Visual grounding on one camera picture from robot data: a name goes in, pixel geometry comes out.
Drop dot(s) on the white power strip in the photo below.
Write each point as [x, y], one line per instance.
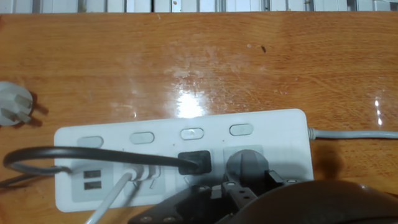
[273, 130]

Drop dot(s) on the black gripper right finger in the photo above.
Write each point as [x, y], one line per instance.
[311, 205]

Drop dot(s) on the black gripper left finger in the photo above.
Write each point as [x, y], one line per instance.
[192, 205]

